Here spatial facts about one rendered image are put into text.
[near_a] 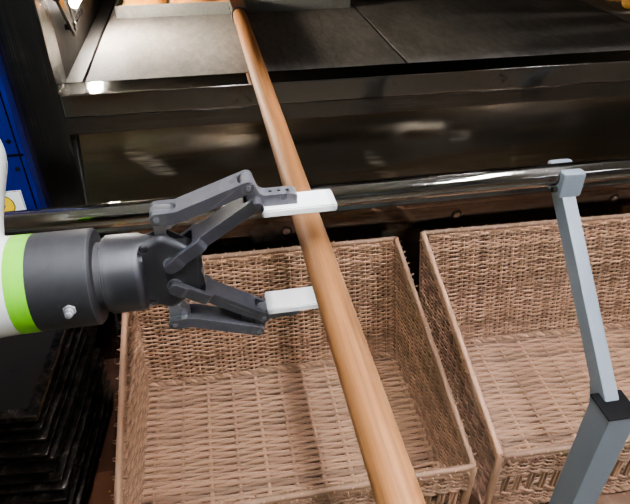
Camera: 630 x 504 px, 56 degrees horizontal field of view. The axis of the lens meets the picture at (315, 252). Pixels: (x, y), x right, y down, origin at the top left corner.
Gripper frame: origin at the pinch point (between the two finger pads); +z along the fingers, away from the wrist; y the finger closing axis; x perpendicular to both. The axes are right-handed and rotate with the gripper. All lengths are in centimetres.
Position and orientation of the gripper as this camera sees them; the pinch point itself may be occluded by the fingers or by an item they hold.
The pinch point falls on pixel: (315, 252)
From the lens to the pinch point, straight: 59.4
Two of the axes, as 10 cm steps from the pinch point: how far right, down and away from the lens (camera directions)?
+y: 0.0, 8.1, 5.8
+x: 1.9, 5.7, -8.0
